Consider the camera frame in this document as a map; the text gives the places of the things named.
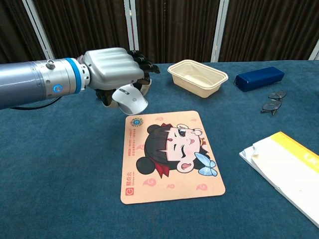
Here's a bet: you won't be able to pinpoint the blue glasses case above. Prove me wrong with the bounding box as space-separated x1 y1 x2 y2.
233 66 285 93

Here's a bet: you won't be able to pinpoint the cartoon girl mouse pad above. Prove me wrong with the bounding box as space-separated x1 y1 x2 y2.
120 110 226 205

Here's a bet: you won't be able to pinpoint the white and yellow booklet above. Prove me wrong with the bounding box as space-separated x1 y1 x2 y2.
239 131 319 229

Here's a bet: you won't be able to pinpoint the white partition frame post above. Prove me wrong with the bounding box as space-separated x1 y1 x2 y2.
308 39 319 61
123 0 140 51
21 0 55 60
210 0 230 63

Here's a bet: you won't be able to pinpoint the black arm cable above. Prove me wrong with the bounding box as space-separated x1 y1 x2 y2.
9 97 62 111

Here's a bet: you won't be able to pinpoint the dark brown curtain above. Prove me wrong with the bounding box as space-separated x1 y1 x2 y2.
0 0 319 64

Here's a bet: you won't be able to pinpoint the teal table mat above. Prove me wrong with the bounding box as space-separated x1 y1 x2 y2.
0 59 319 239

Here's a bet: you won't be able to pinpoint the cream plastic food container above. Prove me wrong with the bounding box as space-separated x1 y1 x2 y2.
167 59 229 99

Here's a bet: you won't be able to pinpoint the black rimmed eyeglasses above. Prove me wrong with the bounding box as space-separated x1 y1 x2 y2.
260 90 288 116

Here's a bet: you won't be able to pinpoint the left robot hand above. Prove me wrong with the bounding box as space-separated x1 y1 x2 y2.
77 47 161 110

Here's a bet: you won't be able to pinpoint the white computer mouse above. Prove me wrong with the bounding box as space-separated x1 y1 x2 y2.
111 83 149 116

